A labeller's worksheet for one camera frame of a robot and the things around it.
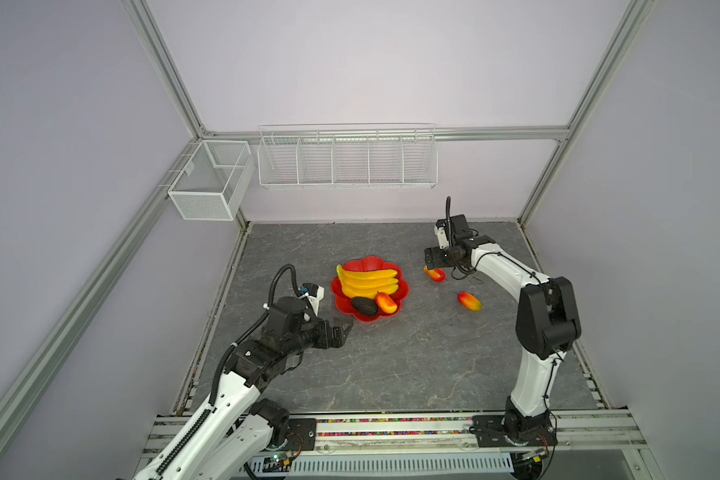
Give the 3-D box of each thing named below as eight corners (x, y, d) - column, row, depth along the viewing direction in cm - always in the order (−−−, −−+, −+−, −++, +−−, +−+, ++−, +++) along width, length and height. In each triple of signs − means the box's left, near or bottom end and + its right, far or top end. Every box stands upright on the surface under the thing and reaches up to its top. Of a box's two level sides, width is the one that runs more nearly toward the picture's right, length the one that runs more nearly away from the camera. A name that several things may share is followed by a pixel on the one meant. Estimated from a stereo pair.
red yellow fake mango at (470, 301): (453, 303, 100) (456, 297, 97) (458, 295, 102) (461, 288, 98) (477, 316, 97) (481, 310, 93) (481, 308, 99) (485, 301, 95)
